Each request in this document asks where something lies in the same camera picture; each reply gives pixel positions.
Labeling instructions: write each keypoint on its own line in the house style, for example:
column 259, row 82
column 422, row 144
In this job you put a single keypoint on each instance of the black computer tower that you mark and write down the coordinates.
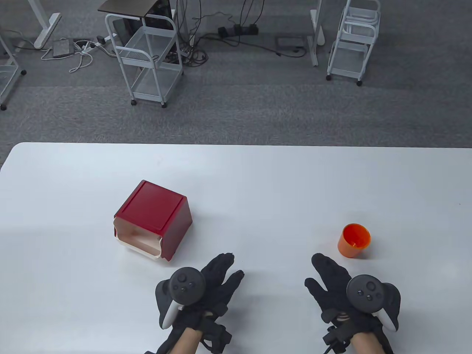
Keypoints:
column 160, row 7

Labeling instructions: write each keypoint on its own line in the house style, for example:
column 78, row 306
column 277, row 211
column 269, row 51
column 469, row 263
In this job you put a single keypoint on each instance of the red tea bag box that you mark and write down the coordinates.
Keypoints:
column 151, row 206

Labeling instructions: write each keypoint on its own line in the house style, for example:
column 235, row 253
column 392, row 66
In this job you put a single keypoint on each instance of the person's left forearm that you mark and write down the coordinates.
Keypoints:
column 186, row 343

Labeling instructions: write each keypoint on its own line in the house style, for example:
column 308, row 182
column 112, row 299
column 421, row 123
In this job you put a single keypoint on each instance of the grey flat floor device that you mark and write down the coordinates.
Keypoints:
column 291, row 43

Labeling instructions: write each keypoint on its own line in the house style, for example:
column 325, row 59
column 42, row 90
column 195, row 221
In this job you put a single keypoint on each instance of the grey box on floor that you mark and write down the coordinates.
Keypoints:
column 62, row 48

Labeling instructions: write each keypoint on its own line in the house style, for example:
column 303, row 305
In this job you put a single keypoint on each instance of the person's right hand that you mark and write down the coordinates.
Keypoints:
column 330, row 284

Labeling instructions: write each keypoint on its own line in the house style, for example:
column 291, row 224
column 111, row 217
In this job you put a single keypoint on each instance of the person's right forearm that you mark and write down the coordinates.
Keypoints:
column 365, row 344

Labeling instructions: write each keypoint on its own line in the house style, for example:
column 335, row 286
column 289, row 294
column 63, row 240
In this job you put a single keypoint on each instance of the orange cup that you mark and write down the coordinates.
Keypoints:
column 350, row 250

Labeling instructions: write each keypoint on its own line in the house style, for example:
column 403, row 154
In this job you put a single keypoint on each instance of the dark brown side table top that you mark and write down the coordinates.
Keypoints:
column 125, row 7

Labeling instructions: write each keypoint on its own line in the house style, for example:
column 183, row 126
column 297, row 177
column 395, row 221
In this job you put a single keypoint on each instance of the black power strip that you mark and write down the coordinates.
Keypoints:
column 238, row 30

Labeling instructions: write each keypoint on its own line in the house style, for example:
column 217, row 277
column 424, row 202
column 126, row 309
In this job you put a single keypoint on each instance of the white power strip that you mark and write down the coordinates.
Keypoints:
column 94, row 44

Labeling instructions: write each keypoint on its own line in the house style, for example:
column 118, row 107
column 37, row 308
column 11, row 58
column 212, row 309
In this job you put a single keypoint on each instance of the white cart with black casters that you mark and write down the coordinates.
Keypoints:
column 5, row 79

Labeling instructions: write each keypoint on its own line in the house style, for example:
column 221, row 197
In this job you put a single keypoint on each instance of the person's left hand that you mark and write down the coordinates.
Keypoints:
column 221, row 280

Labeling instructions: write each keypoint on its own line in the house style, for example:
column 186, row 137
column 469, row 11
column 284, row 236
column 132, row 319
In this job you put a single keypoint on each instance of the white desk leg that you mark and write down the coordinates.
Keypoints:
column 46, row 31
column 318, row 25

